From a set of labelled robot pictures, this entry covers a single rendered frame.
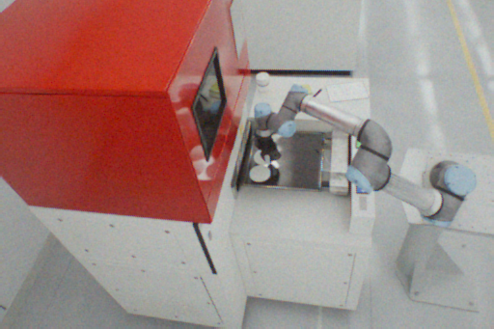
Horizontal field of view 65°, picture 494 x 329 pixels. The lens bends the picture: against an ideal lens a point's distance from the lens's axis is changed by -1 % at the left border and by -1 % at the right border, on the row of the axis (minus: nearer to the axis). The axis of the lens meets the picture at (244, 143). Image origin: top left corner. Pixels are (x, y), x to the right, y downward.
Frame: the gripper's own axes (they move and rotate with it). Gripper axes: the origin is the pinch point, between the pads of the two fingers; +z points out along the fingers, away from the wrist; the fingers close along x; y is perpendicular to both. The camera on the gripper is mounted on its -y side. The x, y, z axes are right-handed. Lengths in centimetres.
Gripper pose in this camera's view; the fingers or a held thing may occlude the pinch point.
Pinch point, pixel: (270, 162)
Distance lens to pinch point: 190.7
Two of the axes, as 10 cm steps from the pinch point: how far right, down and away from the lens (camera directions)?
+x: -8.5, 4.4, -2.7
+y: -5.1, -5.9, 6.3
